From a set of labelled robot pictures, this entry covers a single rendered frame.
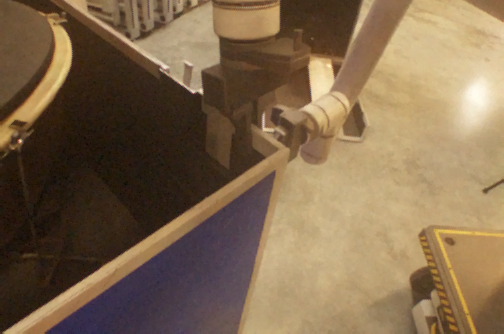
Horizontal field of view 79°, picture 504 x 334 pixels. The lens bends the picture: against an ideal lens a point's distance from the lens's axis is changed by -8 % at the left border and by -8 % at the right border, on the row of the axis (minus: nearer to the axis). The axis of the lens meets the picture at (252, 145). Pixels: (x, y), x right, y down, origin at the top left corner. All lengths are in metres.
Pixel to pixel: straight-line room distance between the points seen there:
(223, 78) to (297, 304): 1.13
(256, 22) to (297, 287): 1.19
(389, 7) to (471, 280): 0.95
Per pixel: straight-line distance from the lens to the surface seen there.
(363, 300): 1.51
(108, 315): 0.43
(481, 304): 1.34
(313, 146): 0.95
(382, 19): 0.90
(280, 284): 1.43
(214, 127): 0.58
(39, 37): 0.78
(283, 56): 0.39
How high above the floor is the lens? 1.27
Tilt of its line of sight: 41 degrees down
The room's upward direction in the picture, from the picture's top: 9 degrees clockwise
